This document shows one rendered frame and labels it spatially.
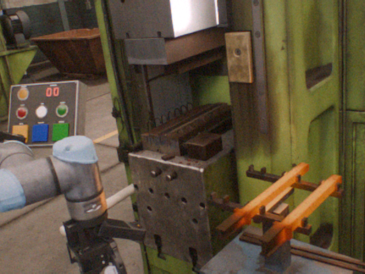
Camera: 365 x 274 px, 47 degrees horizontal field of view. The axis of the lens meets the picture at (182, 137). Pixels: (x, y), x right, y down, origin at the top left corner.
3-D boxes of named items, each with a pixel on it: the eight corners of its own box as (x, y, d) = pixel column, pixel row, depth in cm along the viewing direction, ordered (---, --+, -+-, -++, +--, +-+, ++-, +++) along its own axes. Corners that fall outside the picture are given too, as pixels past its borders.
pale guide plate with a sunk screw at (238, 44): (250, 82, 143) (247, 32, 137) (228, 82, 148) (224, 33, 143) (254, 81, 144) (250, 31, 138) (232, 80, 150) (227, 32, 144)
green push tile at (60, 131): (67, 140, 175) (68, 122, 176) (51, 141, 178) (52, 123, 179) (69, 141, 177) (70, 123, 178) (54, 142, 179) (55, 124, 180)
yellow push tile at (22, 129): (26, 141, 181) (27, 124, 182) (11, 142, 183) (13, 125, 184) (29, 142, 182) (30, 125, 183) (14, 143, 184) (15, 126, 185)
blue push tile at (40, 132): (46, 141, 178) (47, 123, 179) (31, 141, 180) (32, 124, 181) (49, 141, 180) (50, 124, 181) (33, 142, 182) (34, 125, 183)
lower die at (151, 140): (180, 156, 160) (177, 136, 157) (142, 149, 172) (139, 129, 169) (238, 122, 189) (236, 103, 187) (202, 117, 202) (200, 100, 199)
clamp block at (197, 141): (206, 161, 152) (203, 145, 150) (188, 158, 158) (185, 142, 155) (224, 150, 161) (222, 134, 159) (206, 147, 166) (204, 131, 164)
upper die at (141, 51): (167, 65, 148) (164, 37, 144) (128, 63, 160) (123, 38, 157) (231, 43, 177) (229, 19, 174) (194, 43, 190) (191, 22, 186)
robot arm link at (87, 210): (93, 180, 86) (111, 193, 80) (98, 200, 88) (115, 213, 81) (59, 194, 82) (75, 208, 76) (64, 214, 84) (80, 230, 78)
